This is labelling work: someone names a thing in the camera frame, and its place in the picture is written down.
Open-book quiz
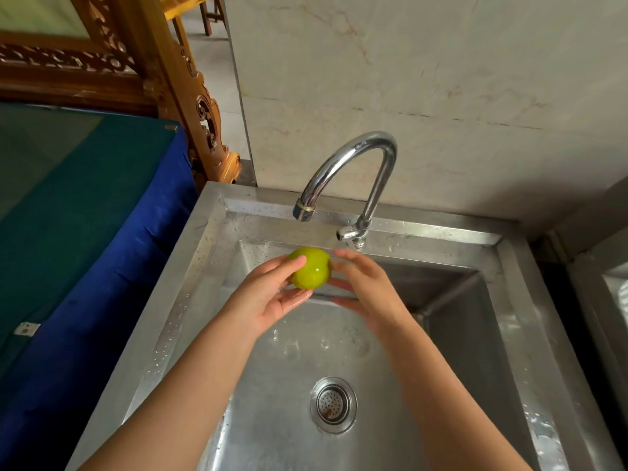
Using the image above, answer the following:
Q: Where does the carved wooden framed screen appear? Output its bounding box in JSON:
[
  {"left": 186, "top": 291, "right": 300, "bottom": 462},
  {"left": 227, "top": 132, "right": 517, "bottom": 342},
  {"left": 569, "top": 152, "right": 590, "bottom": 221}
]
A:
[{"left": 0, "top": 0, "right": 242, "bottom": 190}]

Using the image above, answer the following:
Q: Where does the person's left hand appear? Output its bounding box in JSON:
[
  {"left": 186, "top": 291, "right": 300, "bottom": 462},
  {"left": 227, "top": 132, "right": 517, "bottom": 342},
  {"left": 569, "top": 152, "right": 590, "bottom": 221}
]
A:
[{"left": 218, "top": 254, "right": 315, "bottom": 339}]

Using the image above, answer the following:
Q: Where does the person's left forearm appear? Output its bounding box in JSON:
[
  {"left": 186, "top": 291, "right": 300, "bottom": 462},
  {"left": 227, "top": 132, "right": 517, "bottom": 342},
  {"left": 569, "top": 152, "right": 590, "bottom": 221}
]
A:
[{"left": 78, "top": 311, "right": 261, "bottom": 471}]

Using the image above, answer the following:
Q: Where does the stainless steel sink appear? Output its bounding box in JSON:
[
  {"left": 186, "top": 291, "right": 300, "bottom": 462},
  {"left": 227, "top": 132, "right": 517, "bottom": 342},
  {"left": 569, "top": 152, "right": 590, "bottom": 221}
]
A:
[{"left": 66, "top": 181, "right": 624, "bottom": 471}]

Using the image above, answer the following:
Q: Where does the round steel sink drain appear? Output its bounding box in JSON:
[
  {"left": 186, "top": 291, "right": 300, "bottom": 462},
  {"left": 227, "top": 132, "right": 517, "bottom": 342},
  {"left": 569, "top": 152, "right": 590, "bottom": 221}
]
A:
[{"left": 309, "top": 376, "right": 358, "bottom": 435}]

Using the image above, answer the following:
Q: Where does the curved chrome faucet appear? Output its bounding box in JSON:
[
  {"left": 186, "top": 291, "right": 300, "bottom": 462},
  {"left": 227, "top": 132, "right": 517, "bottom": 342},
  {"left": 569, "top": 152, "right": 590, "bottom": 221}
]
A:
[{"left": 292, "top": 131, "right": 398, "bottom": 252}]

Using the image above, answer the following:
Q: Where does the person's right forearm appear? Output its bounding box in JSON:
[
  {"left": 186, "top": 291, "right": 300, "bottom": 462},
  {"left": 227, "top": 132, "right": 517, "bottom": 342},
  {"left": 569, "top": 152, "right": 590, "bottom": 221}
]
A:
[{"left": 385, "top": 316, "right": 533, "bottom": 471}]

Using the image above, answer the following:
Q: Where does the person's right hand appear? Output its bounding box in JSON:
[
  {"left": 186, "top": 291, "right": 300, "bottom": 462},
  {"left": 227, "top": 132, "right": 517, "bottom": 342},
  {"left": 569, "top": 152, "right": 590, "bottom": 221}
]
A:
[{"left": 327, "top": 248, "right": 418, "bottom": 339}]

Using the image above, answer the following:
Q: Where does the dark wooden stool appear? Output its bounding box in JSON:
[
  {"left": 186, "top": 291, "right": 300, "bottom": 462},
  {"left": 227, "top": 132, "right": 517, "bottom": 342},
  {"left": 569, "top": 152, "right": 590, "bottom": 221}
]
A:
[{"left": 198, "top": 0, "right": 226, "bottom": 37}]

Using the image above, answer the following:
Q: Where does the green apple fruit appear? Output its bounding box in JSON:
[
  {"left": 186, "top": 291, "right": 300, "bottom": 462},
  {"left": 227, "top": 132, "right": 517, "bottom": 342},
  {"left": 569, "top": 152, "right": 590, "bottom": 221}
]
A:
[{"left": 288, "top": 246, "right": 333, "bottom": 291}]

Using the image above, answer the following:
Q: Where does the yellow wooden bench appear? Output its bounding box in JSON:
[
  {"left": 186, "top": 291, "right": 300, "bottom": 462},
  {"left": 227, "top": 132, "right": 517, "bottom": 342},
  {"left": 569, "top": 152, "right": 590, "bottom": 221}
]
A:
[{"left": 159, "top": 0, "right": 217, "bottom": 50}]

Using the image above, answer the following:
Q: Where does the green and blue tablecloth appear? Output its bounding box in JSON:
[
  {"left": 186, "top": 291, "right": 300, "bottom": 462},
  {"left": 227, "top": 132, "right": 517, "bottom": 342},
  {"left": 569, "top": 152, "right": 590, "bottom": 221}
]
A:
[{"left": 0, "top": 102, "right": 200, "bottom": 471}]

